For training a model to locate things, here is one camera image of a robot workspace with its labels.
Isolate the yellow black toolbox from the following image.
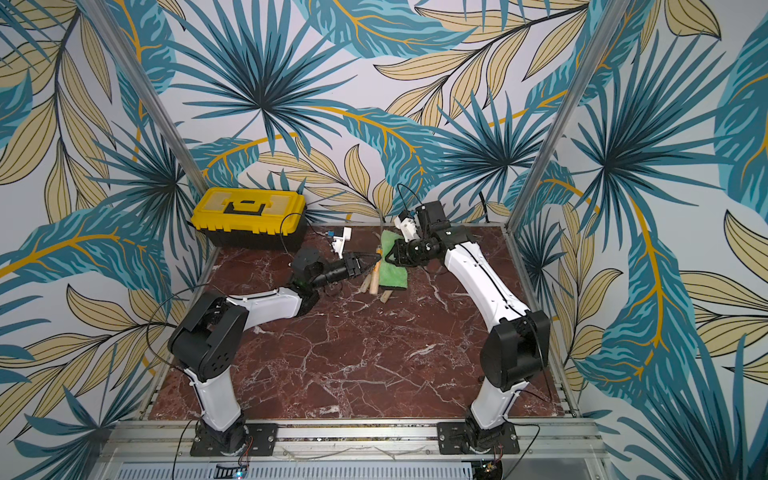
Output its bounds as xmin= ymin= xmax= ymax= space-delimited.
xmin=190 ymin=187 xmax=308 ymax=253

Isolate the green rag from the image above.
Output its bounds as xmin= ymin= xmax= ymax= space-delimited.
xmin=379 ymin=230 xmax=408 ymax=290

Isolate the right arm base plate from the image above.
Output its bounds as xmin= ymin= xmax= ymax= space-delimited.
xmin=436 ymin=419 xmax=520 ymax=455

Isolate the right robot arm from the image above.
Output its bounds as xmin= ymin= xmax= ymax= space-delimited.
xmin=384 ymin=201 xmax=551 ymax=433

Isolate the aluminium front rail frame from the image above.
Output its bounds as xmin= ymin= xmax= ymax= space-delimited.
xmin=90 ymin=417 xmax=618 ymax=479

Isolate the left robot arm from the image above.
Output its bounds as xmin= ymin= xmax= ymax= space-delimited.
xmin=168 ymin=247 xmax=381 ymax=436

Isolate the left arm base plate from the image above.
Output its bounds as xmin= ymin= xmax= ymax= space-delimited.
xmin=190 ymin=422 xmax=278 ymax=457

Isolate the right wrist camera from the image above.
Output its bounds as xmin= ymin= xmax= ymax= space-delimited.
xmin=393 ymin=211 xmax=421 ymax=242

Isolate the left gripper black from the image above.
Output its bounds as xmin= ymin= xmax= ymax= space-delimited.
xmin=311 ymin=250 xmax=382 ymax=289

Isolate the sickle labelled handle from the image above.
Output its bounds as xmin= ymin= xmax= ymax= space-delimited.
xmin=358 ymin=277 xmax=371 ymax=293

